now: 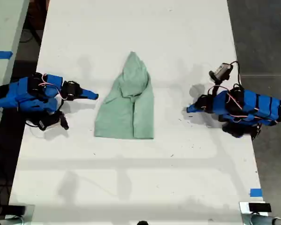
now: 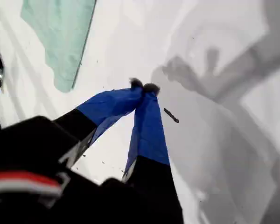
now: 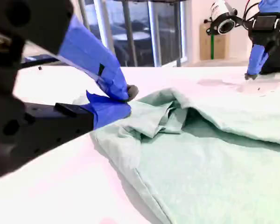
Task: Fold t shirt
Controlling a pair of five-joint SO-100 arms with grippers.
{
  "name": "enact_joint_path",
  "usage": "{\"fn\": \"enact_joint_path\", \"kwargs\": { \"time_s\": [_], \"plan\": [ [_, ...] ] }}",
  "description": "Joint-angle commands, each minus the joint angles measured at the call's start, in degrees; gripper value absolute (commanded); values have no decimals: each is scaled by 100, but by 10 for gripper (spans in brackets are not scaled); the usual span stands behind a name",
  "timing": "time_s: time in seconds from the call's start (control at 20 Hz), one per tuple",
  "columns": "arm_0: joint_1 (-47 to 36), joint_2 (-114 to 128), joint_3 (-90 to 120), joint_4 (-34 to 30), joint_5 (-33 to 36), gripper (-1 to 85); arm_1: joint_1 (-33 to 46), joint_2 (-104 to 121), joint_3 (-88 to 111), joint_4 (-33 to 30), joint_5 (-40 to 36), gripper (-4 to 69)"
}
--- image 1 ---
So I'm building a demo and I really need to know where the pale green T-shirt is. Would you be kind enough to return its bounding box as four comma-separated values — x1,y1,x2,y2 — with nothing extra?
94,51,155,140

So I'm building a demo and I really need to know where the white side table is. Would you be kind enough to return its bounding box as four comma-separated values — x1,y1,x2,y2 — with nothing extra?
0,0,30,150

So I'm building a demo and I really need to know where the small black box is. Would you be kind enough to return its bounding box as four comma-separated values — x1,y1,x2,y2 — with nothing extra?
7,205,26,217
248,203,272,213

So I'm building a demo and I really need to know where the grey metal tube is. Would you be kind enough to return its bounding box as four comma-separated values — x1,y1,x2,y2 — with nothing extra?
242,213,281,225
0,216,24,225

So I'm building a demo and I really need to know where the grey and black camera box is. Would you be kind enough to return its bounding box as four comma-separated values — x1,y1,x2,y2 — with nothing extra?
209,62,234,82

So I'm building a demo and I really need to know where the thin black camera cable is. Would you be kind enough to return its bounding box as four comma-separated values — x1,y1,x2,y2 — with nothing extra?
25,119,42,128
230,60,242,89

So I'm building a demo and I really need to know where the black floor cable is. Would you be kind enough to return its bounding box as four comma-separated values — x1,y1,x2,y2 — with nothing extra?
0,180,13,211
20,20,43,44

